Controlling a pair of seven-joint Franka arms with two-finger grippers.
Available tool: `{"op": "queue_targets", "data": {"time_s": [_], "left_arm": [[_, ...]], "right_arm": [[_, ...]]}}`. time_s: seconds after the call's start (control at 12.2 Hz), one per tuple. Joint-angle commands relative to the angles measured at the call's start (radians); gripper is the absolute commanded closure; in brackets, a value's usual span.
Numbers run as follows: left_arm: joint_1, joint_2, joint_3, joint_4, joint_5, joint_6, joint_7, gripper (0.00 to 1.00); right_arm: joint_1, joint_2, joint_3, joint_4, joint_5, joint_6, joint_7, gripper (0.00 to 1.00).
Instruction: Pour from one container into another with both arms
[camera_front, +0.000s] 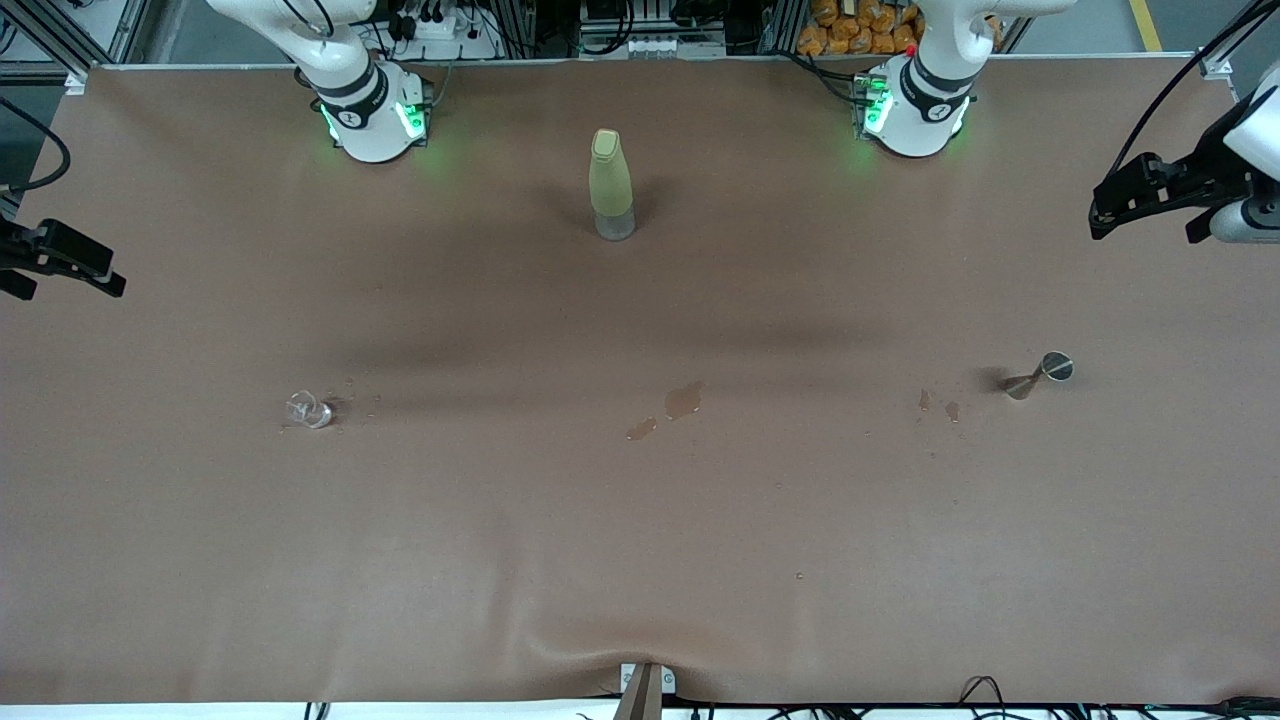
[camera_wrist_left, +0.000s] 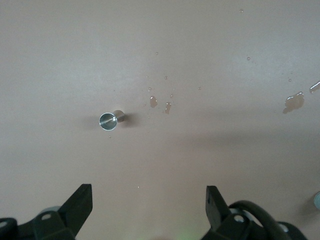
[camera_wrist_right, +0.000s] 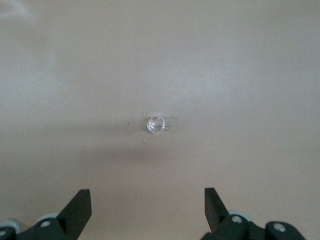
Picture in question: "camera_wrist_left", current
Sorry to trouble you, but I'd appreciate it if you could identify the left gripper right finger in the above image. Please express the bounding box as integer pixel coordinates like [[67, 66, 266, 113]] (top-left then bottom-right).
[[202, 185, 263, 240]]

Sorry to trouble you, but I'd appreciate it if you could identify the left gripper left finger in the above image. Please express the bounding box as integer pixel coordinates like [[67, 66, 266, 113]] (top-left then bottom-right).
[[0, 183, 93, 240]]

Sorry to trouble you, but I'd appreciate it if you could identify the steel double cone jigger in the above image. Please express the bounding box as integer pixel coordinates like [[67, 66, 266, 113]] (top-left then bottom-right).
[[98, 109, 126, 132]]

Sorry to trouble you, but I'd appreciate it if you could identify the green bottle with clear base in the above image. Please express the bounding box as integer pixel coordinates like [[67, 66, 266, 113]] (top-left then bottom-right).
[[312, 191, 320, 211]]

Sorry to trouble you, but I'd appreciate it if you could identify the large brown liquid puddle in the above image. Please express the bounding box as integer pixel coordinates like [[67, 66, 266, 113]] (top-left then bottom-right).
[[282, 91, 306, 115]]

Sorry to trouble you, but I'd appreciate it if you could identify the elongated brown liquid puddle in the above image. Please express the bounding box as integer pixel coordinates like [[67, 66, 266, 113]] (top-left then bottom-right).
[[309, 80, 320, 95]]

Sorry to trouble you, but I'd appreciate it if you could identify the brown table mat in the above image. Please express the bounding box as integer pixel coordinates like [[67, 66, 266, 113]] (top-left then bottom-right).
[[0, 0, 320, 240]]

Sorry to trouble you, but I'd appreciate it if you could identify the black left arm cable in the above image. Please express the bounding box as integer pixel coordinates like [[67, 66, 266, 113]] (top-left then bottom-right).
[[228, 199, 306, 240]]

